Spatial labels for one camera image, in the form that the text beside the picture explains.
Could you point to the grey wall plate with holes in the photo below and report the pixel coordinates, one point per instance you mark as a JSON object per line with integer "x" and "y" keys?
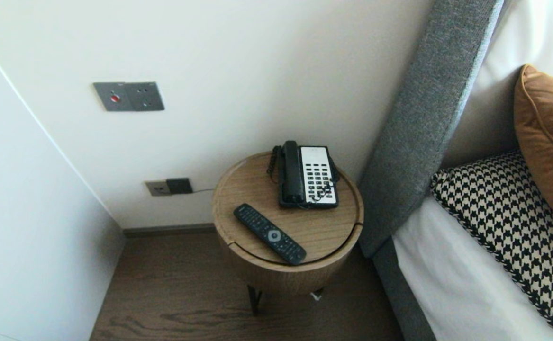
{"x": 146, "y": 96}

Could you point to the black white houndstooth pillow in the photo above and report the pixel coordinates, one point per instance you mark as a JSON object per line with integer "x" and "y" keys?
{"x": 508, "y": 213}

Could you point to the dark grey bed frame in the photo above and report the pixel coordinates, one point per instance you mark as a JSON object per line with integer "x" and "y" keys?
{"x": 399, "y": 293}

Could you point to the brown wooden baseboard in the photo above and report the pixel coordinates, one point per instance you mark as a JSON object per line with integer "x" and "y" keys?
{"x": 162, "y": 230}

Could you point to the brown cushion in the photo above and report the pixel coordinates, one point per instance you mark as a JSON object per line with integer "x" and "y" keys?
{"x": 551, "y": 132}

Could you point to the black metal table legs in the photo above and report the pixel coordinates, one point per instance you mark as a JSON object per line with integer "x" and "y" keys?
{"x": 254, "y": 298}

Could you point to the white bed sheet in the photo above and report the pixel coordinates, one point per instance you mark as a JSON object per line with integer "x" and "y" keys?
{"x": 447, "y": 274}

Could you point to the black remote control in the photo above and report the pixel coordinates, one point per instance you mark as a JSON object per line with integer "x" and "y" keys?
{"x": 269, "y": 233}

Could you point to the brass wall socket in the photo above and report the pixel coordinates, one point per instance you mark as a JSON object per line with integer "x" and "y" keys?
{"x": 157, "y": 188}

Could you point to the grey switch plate red button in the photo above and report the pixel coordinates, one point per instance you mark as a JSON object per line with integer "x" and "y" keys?
{"x": 110, "y": 97}

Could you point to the round wooden bedside table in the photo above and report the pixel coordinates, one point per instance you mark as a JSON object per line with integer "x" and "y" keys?
{"x": 252, "y": 184}

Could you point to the grey fabric headboard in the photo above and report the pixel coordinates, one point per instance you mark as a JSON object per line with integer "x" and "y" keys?
{"x": 423, "y": 118}

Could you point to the curved wooden table drawer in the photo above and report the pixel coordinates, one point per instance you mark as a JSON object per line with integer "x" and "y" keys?
{"x": 281, "y": 279}

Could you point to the black telephone handset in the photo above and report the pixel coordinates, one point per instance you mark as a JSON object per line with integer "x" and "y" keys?
{"x": 293, "y": 175}

